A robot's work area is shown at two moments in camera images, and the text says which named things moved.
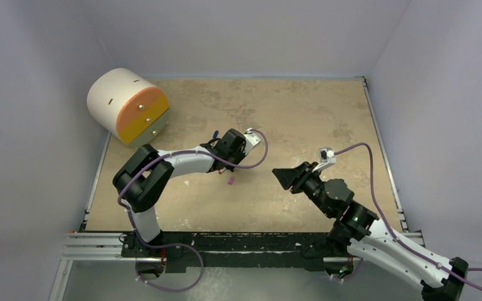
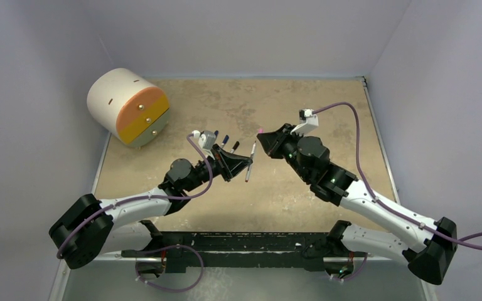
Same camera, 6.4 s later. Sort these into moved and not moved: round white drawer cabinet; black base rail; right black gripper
Moved: right black gripper
Not moved: round white drawer cabinet; black base rail
